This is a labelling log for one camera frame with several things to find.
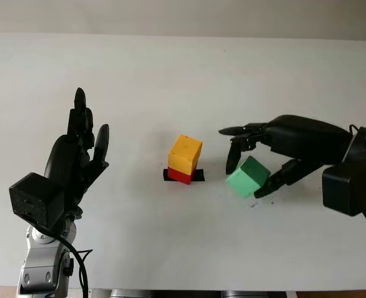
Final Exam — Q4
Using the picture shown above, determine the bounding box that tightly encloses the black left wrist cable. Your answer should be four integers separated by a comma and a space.
30, 223, 94, 298

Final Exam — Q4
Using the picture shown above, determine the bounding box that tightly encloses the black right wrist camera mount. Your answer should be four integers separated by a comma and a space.
321, 163, 366, 217

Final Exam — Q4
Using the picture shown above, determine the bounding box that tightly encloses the red wooden block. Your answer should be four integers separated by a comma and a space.
167, 166, 192, 186

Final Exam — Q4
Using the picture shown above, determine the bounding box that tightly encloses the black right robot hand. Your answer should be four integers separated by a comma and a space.
218, 114, 353, 199

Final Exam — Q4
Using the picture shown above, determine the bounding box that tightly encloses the black tape mark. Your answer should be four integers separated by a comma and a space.
163, 168, 205, 183

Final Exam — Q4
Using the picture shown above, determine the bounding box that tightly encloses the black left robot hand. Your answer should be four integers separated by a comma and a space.
43, 87, 110, 218

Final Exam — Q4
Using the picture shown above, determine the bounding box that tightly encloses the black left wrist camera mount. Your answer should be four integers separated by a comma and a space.
9, 172, 66, 229

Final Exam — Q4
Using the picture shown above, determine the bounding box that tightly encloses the green wooden block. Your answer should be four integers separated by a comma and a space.
226, 155, 270, 199

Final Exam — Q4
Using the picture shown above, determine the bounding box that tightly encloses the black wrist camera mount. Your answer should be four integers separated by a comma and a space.
321, 163, 366, 217
9, 172, 66, 229

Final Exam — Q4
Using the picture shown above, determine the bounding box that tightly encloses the yellow wooden block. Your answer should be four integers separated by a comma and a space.
167, 134, 203, 174

